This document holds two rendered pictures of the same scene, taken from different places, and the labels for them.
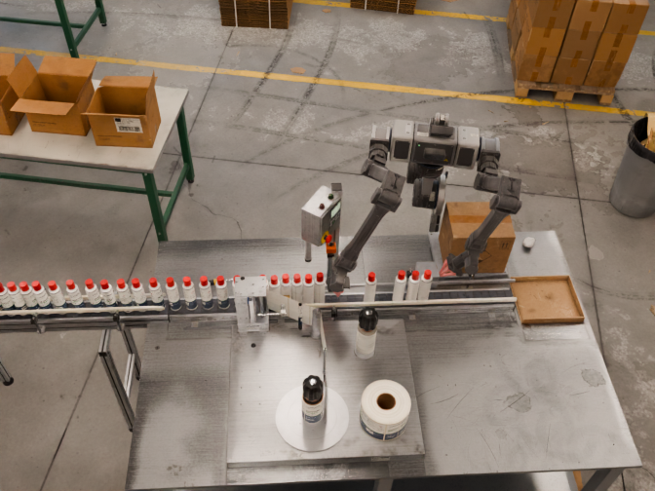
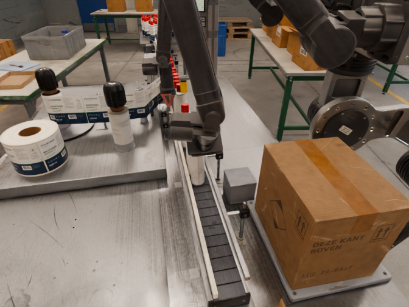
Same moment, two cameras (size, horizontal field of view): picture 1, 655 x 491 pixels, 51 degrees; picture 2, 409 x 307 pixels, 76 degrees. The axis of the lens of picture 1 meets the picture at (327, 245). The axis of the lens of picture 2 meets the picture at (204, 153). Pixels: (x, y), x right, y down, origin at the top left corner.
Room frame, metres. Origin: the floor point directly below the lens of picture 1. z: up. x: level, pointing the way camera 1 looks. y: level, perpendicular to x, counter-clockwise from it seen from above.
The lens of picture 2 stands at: (1.95, -1.23, 1.54)
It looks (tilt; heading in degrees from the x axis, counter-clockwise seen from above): 35 degrees down; 83
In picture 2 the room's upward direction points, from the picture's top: straight up
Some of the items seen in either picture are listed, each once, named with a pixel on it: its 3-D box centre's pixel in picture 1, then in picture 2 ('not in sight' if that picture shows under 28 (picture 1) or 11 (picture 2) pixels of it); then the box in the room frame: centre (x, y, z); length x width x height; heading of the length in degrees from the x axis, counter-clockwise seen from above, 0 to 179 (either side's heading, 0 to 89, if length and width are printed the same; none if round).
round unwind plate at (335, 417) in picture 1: (312, 417); (62, 126); (1.36, 0.04, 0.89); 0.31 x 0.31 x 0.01
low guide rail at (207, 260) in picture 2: (404, 302); (184, 163); (1.96, -0.38, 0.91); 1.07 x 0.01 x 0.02; 95
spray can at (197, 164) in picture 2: (425, 285); (197, 159); (2.01, -0.47, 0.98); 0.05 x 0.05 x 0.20
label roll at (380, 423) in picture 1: (384, 410); (36, 147); (1.37, -0.26, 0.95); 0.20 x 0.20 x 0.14
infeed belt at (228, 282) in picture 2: (343, 304); (184, 135); (1.98, -0.09, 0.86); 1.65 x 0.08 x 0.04; 95
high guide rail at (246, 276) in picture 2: (404, 283); (202, 150); (2.04, -0.37, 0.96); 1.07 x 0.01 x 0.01; 95
